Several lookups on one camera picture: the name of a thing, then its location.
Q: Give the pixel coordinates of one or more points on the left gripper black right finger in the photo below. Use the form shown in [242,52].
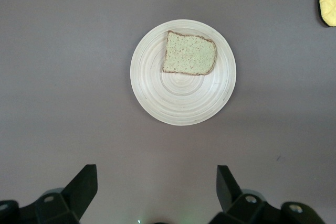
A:
[228,192]

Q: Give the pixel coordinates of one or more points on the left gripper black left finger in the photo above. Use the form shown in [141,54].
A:
[78,190]

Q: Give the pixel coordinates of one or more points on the round pale wooden plate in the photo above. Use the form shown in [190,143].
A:
[183,98]

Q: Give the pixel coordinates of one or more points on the slice of brown bread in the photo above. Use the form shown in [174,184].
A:
[189,53]

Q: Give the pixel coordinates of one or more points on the brown table cover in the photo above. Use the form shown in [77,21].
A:
[52,77]

